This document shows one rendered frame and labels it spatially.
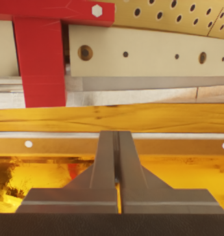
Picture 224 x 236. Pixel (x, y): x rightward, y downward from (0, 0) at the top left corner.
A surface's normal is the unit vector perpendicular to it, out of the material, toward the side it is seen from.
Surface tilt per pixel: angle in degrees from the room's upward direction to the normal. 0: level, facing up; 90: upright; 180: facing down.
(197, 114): 90
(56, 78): 90
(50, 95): 90
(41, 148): 90
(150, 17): 62
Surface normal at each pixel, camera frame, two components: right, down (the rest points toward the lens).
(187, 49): 0.38, 0.26
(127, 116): 0.00, 0.28
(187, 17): 0.36, 0.68
